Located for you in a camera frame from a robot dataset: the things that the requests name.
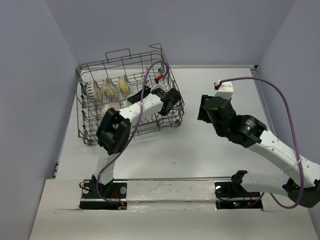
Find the teal yellow sun bowl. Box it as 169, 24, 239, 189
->
118, 75, 131, 95

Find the brown patterned bowl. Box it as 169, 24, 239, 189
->
102, 102, 121, 114

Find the orange flower bowl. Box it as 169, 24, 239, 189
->
101, 77, 118, 98

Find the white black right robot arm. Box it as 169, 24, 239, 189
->
197, 95, 320, 208

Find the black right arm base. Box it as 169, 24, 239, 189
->
214, 181, 263, 210

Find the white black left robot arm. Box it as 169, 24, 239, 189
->
91, 85, 182, 199

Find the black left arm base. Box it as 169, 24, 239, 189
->
79, 179, 128, 211

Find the grey wire dish rack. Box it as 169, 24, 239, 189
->
74, 43, 178, 146

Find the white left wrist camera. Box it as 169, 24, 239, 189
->
151, 84, 164, 92

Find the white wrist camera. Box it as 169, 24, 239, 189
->
151, 84, 164, 92
214, 80, 234, 101

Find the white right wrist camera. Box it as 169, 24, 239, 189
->
214, 80, 234, 101

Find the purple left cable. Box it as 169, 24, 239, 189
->
96, 60, 171, 208

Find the purple cable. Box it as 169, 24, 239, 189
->
96, 60, 171, 208
216, 76, 305, 209

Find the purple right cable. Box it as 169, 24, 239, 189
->
216, 76, 305, 209

